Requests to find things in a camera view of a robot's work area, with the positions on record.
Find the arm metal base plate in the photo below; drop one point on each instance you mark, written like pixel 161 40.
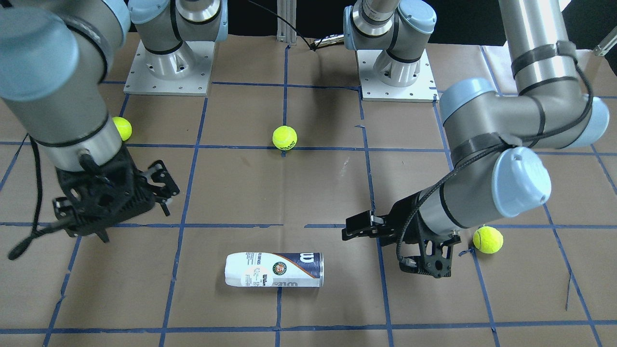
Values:
pixel 386 80
pixel 186 72

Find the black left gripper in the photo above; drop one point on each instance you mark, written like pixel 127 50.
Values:
pixel 399 215

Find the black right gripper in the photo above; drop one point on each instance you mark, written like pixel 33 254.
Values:
pixel 131 170

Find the aluminium frame post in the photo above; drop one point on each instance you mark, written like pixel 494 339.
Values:
pixel 286 9

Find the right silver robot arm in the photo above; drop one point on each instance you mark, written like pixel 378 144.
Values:
pixel 54 55

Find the yellow tennis ball near left arm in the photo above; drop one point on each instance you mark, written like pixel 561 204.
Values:
pixel 487 239

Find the yellow tennis ball near right arm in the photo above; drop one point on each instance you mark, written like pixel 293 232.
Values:
pixel 124 127

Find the white blue tennis ball can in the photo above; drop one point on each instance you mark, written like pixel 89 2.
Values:
pixel 246 269

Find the yellow tennis ball centre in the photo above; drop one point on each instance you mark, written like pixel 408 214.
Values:
pixel 284 138

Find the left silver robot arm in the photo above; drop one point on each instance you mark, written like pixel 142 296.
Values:
pixel 492 139

